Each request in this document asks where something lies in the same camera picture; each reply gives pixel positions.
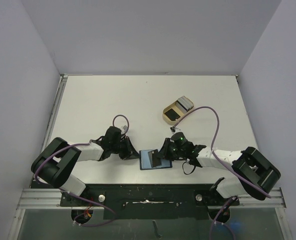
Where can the stack of cards in tray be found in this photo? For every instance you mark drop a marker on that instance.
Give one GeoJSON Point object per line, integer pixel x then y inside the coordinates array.
{"type": "Point", "coordinates": [184, 104]}

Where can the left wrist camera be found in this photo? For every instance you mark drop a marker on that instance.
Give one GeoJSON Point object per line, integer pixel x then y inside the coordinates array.
{"type": "Point", "coordinates": [124, 129]}

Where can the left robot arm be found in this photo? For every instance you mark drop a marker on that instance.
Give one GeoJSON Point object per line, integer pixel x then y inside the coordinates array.
{"type": "Point", "coordinates": [56, 162]}

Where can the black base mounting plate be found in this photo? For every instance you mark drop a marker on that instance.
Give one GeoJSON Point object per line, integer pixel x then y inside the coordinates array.
{"type": "Point", "coordinates": [150, 201]}

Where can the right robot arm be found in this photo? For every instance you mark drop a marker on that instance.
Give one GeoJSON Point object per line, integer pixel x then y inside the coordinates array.
{"type": "Point", "coordinates": [253, 173]}

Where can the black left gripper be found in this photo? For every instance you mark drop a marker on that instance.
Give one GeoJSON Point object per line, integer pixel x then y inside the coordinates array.
{"type": "Point", "coordinates": [130, 152]}

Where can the beige oval tray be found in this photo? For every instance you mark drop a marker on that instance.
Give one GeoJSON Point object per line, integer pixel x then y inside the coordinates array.
{"type": "Point", "coordinates": [173, 106]}

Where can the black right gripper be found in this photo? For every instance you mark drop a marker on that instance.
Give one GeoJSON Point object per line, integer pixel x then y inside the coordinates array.
{"type": "Point", "coordinates": [167, 149]}

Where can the aluminium left side rail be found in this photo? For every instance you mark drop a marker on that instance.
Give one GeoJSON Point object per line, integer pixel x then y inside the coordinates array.
{"type": "Point", "coordinates": [54, 110]}

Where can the blue card holder wallet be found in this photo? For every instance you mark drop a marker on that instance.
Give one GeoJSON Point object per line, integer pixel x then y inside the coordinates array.
{"type": "Point", "coordinates": [145, 164]}

